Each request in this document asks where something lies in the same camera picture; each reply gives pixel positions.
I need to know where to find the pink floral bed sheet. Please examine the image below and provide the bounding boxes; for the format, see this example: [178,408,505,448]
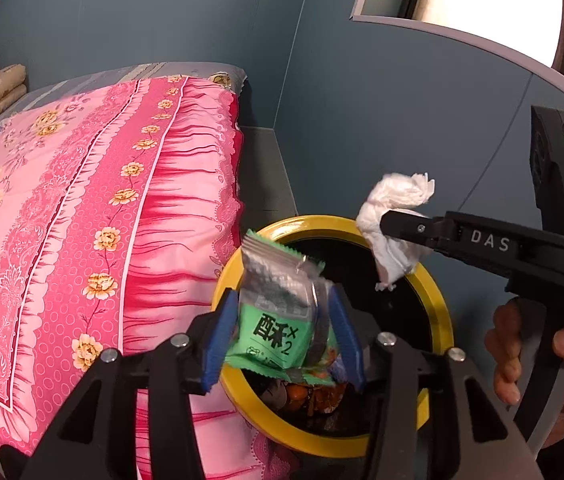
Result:
[0,74,304,480]

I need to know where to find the orange brown snack bag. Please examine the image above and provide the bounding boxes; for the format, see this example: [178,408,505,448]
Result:
[253,356,356,436]

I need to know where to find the person's right hand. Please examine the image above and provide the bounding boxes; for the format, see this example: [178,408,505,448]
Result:
[484,297,564,450]

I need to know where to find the green silver snack wrapper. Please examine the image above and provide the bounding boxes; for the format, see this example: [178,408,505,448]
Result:
[224,231,340,382]

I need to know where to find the yellow rimmed black trash bin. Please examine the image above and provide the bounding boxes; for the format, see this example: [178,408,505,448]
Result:
[210,213,456,460]

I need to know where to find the bed with grey mattress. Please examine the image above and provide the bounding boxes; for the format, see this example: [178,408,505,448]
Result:
[0,48,298,241]

